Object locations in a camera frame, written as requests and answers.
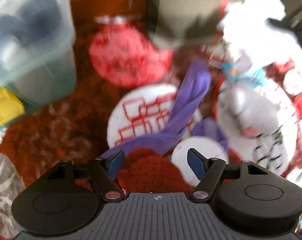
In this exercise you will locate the clear plastic toolbox yellow latch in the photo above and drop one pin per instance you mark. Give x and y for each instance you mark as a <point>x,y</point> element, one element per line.
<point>37,65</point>

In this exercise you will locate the purple microfibre towel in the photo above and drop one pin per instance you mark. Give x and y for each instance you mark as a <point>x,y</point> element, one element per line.
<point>193,89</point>

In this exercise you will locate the white plush toy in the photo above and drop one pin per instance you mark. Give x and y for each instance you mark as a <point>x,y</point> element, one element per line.
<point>253,111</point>

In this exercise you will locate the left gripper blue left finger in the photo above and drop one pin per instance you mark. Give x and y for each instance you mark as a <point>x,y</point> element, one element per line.
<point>114,163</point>

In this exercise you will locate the dark red knitted cloth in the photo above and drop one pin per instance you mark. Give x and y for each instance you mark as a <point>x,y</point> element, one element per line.
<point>145,171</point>

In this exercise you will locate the white round cotton pad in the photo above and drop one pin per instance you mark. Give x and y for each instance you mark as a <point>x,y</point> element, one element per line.
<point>208,147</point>

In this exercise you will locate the orange white cardboard box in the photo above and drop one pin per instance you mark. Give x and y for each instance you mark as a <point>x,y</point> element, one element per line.
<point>87,11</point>

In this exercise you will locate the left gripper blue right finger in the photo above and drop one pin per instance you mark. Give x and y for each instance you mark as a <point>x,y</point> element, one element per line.
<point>198,163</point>

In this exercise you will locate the grey plaid zipper pouch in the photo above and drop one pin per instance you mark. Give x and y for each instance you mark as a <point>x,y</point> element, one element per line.
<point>172,24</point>

